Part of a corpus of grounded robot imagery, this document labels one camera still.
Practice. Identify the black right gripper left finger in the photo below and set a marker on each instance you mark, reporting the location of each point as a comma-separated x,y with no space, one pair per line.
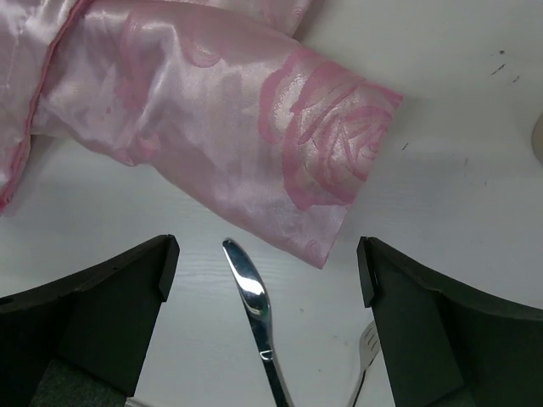
82,340

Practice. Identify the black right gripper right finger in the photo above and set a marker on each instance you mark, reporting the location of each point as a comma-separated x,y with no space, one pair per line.
445,343

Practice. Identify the silver fork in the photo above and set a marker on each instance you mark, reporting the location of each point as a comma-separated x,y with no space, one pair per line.
369,346

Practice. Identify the silver table knife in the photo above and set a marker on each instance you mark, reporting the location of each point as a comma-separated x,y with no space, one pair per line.
258,309

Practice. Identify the pink satin placemat cloth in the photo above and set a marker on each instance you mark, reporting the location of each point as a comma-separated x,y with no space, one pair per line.
217,96

